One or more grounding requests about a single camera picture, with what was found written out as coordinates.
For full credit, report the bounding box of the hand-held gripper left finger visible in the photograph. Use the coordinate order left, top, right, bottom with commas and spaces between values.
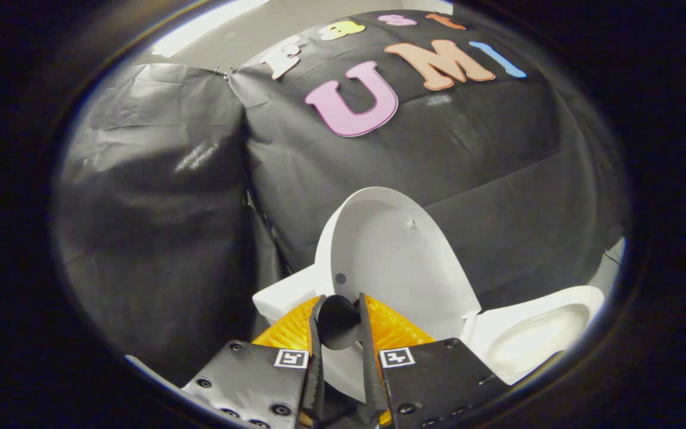
179, 294, 327, 429

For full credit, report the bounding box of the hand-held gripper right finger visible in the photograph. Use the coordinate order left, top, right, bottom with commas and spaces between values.
358, 292, 510, 429

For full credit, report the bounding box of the black lid knob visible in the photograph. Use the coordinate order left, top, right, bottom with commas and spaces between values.
317, 295, 363, 352

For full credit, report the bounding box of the white toilet bowl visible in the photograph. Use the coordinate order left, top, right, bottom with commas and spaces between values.
461, 285, 606, 386

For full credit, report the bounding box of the black backdrop cloth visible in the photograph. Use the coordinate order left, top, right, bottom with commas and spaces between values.
51, 9, 626, 382

